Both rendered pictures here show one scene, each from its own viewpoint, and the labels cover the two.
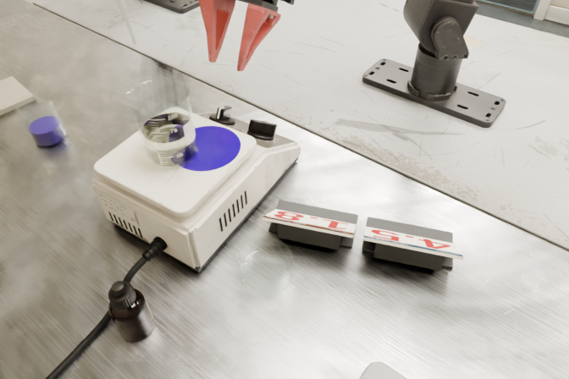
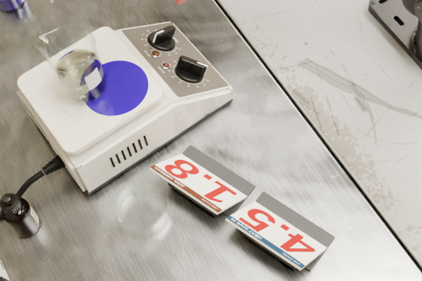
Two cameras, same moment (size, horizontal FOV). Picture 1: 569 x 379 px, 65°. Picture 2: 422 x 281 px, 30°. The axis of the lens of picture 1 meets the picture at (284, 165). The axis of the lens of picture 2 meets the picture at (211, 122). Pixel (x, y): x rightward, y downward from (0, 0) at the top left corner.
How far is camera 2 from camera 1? 0.45 m
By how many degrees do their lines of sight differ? 25
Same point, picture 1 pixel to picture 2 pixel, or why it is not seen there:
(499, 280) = not seen: outside the picture
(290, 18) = not seen: outside the picture
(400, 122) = (375, 83)
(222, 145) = (130, 89)
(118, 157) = (39, 76)
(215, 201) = (106, 144)
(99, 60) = not seen: outside the picture
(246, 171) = (148, 119)
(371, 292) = (223, 265)
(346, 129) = (306, 76)
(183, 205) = (71, 145)
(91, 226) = (19, 117)
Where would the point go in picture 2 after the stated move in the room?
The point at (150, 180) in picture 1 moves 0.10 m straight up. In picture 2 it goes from (56, 110) to (26, 53)
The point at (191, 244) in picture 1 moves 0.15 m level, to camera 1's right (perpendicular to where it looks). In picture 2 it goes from (78, 175) to (212, 219)
